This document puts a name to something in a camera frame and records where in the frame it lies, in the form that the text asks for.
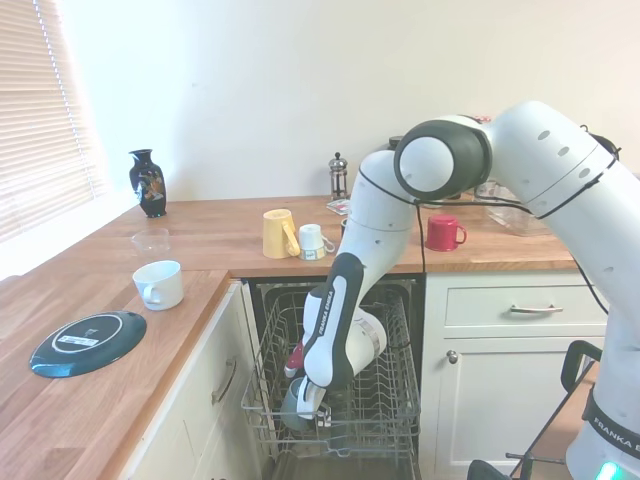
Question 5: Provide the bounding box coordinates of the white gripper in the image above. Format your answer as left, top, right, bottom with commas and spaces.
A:
295, 377, 327, 421

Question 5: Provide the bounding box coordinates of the grey mug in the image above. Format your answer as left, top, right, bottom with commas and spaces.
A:
279, 377, 314, 432

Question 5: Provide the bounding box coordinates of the built-in dishwasher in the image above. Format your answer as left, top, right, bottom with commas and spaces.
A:
247, 277, 427, 480

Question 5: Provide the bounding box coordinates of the small white mug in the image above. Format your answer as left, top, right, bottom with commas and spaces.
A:
298, 223, 336, 262

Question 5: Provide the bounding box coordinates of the yellow mug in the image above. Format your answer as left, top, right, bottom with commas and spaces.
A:
262, 208, 301, 260

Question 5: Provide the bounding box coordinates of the red mug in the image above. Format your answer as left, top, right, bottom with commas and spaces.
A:
425, 214, 468, 252

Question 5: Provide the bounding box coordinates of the white kitchen cabinet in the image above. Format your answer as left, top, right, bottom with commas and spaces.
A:
424, 272, 612, 469
119, 279, 266, 480

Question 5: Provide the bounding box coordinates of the large white cup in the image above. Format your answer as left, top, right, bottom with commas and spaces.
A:
132, 259, 185, 312

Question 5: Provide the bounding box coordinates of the clear glass bowl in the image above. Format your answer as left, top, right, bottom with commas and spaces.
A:
130, 228, 171, 259

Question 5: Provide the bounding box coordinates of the glass french press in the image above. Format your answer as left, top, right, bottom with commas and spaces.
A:
327, 151, 349, 201

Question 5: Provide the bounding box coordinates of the dark blue plate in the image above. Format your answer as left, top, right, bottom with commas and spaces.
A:
28, 309, 149, 380

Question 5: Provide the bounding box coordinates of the black metal stand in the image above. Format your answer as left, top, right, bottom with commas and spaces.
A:
467, 339, 606, 480

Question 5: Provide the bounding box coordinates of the dark blue painted vase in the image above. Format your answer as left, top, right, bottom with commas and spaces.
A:
128, 148, 169, 219

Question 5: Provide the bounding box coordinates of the clear plastic food container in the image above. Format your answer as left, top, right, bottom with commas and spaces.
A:
474, 179, 551, 237

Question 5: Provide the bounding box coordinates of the beige venetian window blind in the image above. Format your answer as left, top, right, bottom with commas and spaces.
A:
0, 0, 110, 246

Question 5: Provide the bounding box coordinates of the metal cabinet bar handle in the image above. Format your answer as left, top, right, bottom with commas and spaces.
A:
210, 356, 238, 406
509, 303, 564, 317

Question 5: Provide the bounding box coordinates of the wire dishwasher rack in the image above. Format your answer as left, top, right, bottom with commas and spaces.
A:
241, 287, 421, 459

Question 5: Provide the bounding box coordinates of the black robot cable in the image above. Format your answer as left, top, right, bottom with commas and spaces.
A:
357, 124, 624, 351

